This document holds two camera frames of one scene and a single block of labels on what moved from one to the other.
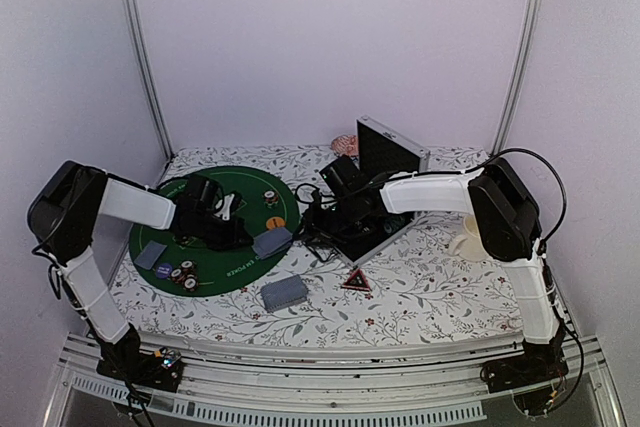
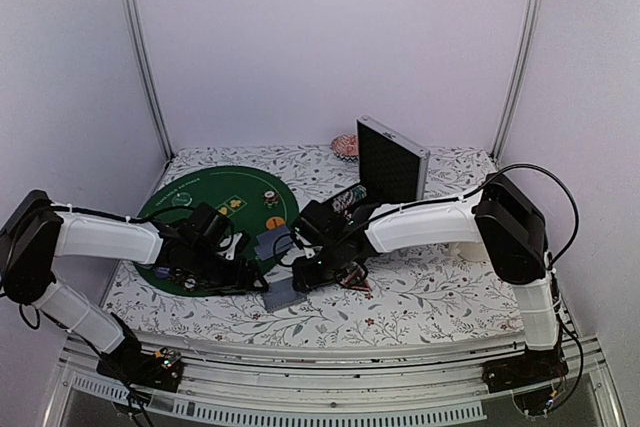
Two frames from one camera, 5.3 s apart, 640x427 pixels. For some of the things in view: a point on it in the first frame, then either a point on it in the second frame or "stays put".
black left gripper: [234, 239] -> [238, 284]
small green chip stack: [271, 199] stays put
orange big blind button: [275, 222] stays put
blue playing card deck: [284, 292] stays put
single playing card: [271, 242] stays put
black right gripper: [321, 232] -> [308, 279]
